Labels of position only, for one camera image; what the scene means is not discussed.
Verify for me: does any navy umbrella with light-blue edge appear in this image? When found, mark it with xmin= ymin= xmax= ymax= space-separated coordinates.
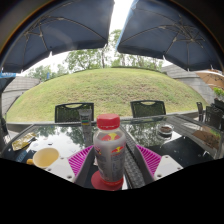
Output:
xmin=116 ymin=0 xmax=224 ymax=72

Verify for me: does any navy umbrella with blue trim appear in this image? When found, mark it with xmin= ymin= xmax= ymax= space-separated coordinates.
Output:
xmin=0 ymin=72 xmax=17 ymax=95

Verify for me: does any small glass ashtray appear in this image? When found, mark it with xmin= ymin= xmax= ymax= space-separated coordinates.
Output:
xmin=156 ymin=123 xmax=175 ymax=138

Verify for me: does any dark wicker patio chair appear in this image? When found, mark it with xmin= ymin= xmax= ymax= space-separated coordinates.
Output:
xmin=196 ymin=101 xmax=205 ymax=123
xmin=203 ymin=105 xmax=224 ymax=132

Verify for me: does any black mesh-back chair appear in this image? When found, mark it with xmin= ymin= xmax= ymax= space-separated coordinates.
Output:
xmin=54 ymin=102 xmax=95 ymax=124
xmin=130 ymin=99 xmax=167 ymax=119

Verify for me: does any large navy patio umbrella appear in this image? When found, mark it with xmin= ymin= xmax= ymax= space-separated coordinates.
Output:
xmin=0 ymin=0 xmax=115 ymax=73

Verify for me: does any flat round red coaster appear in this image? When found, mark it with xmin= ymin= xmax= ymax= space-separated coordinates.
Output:
xmin=90 ymin=170 xmax=125 ymax=192

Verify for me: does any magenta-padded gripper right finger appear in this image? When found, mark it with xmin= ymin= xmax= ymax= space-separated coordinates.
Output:
xmin=133 ymin=144 xmax=184 ymax=185

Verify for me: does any pale yellow mug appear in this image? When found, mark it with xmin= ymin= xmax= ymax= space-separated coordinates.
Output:
xmin=26 ymin=147 xmax=60 ymax=170

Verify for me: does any beige patio umbrella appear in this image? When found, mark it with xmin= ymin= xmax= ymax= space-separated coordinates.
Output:
xmin=194 ymin=69 xmax=224 ymax=90

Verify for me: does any red-capped clear drink bottle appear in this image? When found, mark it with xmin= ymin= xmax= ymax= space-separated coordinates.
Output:
xmin=92 ymin=113 xmax=127 ymax=186

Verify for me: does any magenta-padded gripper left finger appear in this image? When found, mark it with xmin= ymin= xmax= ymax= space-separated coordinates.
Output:
xmin=44 ymin=144 xmax=98 ymax=188

